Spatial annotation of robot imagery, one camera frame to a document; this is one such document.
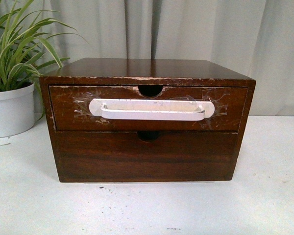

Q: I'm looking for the white drawer handle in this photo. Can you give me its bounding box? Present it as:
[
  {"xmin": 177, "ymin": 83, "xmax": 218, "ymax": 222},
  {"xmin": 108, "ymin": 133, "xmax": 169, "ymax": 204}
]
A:
[{"xmin": 89, "ymin": 98, "xmax": 215, "ymax": 121}]

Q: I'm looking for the grey backdrop curtain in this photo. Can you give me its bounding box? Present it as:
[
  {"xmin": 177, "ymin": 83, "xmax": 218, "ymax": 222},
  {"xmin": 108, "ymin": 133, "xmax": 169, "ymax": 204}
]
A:
[{"xmin": 28, "ymin": 0, "xmax": 294, "ymax": 116}]

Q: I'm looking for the dark wooden drawer cabinet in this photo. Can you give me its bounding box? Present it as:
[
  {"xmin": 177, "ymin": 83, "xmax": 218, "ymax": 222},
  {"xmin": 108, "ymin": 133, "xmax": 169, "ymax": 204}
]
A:
[{"xmin": 39, "ymin": 57, "xmax": 257, "ymax": 184}]

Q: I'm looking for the white plant pot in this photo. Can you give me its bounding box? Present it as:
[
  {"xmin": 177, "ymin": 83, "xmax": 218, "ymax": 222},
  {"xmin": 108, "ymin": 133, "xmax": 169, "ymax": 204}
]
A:
[{"xmin": 0, "ymin": 83, "xmax": 35, "ymax": 138}]

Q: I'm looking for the green striped spider plant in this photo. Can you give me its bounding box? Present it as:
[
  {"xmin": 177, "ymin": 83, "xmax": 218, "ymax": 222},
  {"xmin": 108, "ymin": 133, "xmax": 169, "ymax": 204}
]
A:
[{"xmin": 0, "ymin": 0, "xmax": 87, "ymax": 120}]

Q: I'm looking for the wooden drawer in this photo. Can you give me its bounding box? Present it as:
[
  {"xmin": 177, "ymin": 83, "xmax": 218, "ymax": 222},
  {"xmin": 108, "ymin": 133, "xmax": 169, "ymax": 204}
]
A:
[
  {"xmin": 50, "ymin": 131, "xmax": 238, "ymax": 182},
  {"xmin": 49, "ymin": 86, "xmax": 248, "ymax": 131}
]

